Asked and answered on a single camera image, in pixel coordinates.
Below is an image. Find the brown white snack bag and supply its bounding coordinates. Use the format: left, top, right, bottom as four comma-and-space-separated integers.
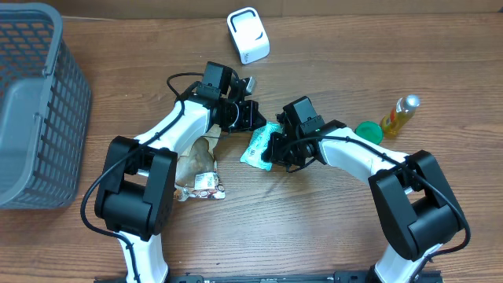
174, 125, 226, 202

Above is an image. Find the grey plastic shopping basket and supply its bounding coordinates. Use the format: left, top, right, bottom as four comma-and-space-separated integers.
1, 2, 92, 209

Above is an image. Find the yellow dish soap bottle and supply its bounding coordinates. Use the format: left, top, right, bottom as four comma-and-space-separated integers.
380, 94, 420, 138

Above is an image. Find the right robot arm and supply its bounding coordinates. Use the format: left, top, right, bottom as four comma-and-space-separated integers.
262, 97, 471, 282

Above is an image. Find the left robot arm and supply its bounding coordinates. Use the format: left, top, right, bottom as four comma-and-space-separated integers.
80, 61, 266, 282

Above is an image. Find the teal tissue packet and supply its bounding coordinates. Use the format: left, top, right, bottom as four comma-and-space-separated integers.
240, 122, 282, 171

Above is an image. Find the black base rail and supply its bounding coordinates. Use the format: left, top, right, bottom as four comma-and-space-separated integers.
94, 269, 445, 283

